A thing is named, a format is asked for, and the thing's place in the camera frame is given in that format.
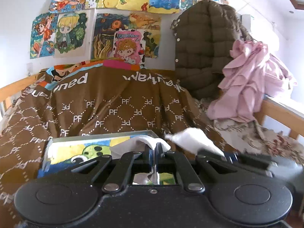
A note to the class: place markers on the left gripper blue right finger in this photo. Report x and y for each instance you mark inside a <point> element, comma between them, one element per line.
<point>160,159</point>

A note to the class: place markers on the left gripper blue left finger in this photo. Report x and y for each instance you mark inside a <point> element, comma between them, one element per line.
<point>147,157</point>

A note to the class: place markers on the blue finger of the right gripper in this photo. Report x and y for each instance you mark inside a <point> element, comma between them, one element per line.
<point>231,157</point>

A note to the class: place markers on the striped pastel cloth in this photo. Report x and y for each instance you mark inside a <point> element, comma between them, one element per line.
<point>138,144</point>

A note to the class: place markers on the brown patterned colourful blanket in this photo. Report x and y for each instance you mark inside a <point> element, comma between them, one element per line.
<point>93,99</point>

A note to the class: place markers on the pink shirt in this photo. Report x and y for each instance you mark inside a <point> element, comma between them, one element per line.
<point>252,74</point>

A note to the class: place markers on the grey tray with cartoon picture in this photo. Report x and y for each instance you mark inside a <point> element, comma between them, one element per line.
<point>62,153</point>

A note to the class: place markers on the pink cartoon girl drawing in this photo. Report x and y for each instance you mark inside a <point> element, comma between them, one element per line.
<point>129,45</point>

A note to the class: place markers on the olive quilted jacket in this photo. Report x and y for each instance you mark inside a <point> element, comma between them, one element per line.
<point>205,34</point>

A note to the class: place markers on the blond boy drawing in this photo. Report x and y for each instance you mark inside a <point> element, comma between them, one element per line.
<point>70,39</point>

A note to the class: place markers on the starry night style painting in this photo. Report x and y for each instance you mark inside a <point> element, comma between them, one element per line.
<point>106,24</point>

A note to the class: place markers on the orange-haired girl drawing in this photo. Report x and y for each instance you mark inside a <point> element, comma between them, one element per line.
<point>42,38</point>

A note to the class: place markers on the wooden bed rail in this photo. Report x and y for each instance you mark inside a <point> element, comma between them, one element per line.
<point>8,91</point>

